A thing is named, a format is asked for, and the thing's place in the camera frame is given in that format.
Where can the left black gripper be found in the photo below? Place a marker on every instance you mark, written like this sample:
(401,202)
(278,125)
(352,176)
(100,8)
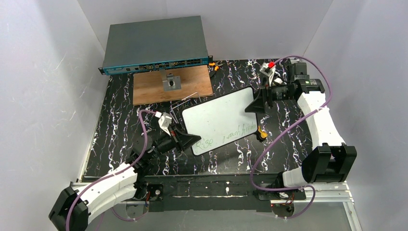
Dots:
(176,140)

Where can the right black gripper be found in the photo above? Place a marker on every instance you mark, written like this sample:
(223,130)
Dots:
(267,97)

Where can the yellow black whiteboard eraser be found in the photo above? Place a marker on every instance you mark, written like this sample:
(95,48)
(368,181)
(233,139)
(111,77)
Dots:
(261,135)

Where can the white whiteboard black frame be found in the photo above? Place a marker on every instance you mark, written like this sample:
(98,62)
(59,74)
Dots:
(220,121)

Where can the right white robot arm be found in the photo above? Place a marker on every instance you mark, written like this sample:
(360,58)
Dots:
(331,158)

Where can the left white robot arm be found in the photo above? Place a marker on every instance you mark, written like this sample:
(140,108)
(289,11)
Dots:
(75,209)

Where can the green white marker tool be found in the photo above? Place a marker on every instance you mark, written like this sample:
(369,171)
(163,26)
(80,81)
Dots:
(277,81)

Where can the brown wooden board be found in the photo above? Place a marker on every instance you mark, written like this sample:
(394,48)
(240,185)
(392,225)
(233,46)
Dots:
(149,87)

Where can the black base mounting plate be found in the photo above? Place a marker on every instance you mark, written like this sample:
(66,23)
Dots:
(210,192)

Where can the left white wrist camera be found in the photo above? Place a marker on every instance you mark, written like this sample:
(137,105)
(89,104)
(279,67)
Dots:
(164,121)

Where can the grey metal stand bracket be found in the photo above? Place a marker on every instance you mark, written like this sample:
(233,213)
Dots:
(170,82)

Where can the orange handled pliers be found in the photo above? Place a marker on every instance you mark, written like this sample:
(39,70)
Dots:
(216,66)

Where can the grey network switch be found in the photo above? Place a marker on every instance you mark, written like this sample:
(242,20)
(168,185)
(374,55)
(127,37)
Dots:
(154,45)

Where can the aluminium rail frame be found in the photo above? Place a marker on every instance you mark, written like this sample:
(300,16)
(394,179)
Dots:
(330,160)

